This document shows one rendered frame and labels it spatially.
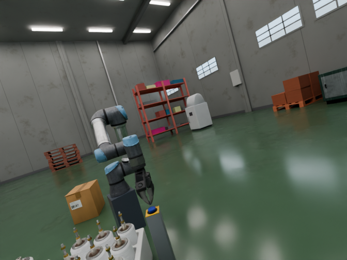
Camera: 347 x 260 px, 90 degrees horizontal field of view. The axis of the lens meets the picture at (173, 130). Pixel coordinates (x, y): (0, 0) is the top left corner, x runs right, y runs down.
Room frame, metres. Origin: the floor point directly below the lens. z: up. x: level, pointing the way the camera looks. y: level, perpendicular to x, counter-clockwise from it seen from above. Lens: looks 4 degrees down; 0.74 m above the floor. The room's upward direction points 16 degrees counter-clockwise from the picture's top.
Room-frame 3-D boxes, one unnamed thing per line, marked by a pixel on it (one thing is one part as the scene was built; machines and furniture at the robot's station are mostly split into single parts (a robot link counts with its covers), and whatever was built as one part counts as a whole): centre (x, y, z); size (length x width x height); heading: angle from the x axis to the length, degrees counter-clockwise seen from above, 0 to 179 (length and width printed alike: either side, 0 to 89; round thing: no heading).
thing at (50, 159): (7.20, 4.69, 0.41); 1.15 x 0.79 x 0.82; 121
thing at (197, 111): (6.55, -1.06, 0.66); 0.67 x 0.62 x 1.31; 122
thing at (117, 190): (1.30, 0.53, 0.35); 0.15 x 0.15 x 0.10
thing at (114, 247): (0.76, 0.39, 0.25); 0.08 x 0.08 x 0.01
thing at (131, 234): (0.88, 0.39, 0.16); 0.10 x 0.10 x 0.18
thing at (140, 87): (7.61, -0.02, 1.18); 2.52 x 0.67 x 2.36; 117
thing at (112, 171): (1.31, 0.52, 0.47); 0.13 x 0.12 x 0.14; 111
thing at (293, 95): (5.28, -3.94, 0.41); 1.34 x 0.96 x 0.83; 121
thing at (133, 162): (0.87, 0.22, 0.58); 0.08 x 0.08 x 0.05
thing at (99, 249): (0.75, 0.50, 0.25); 0.08 x 0.08 x 0.01
